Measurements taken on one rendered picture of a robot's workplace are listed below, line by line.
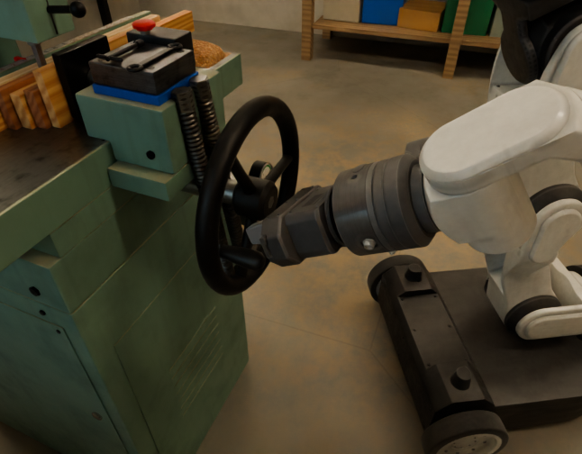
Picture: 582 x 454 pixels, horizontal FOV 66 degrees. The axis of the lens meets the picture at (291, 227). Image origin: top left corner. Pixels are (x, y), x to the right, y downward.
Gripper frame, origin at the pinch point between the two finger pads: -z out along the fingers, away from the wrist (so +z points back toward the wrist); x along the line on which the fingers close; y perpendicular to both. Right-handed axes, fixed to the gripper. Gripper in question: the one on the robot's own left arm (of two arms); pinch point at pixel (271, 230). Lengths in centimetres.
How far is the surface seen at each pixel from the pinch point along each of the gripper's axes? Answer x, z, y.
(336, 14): 292, -105, 51
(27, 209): -13.1, -20.5, 12.7
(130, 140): 0.9, -16.3, 15.6
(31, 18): 1.1, -23.3, 34.1
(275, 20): 330, -175, 74
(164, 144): 1.3, -11.4, 13.4
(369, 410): 46, -32, -73
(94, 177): -3.0, -21.3, 13.1
